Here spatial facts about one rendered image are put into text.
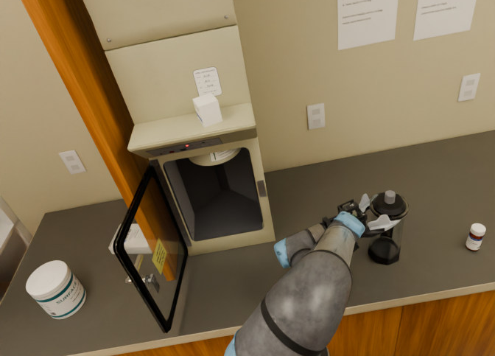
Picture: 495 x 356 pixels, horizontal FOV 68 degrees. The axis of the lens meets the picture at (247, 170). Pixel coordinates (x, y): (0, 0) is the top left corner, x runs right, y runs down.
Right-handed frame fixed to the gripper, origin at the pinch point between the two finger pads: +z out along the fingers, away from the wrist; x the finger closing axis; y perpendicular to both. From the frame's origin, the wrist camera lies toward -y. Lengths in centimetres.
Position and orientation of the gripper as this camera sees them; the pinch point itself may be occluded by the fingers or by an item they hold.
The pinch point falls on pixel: (386, 211)
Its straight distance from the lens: 117.2
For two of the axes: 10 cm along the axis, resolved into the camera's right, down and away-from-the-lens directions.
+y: -2.4, -7.4, -6.3
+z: 9.1, -3.9, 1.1
